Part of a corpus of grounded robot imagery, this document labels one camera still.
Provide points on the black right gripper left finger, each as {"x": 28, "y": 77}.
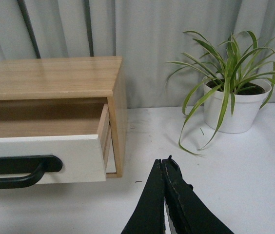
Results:
{"x": 148, "y": 216}

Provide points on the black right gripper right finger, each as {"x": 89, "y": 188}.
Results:
{"x": 188, "y": 213}

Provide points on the white drawer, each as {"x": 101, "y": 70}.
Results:
{"x": 78, "y": 134}

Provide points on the black drawer handle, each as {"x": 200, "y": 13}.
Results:
{"x": 25, "y": 171}

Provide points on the wooden two-drawer cabinet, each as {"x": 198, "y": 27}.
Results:
{"x": 68, "y": 81}

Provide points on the white plant pot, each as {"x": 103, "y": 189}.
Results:
{"x": 245, "y": 109}

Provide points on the right green spider plant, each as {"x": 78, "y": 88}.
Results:
{"x": 232, "y": 75}

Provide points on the grey curtain backdrop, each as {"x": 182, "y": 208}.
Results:
{"x": 148, "y": 34}

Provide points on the dark vertical pole right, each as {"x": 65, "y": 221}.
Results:
{"x": 89, "y": 26}

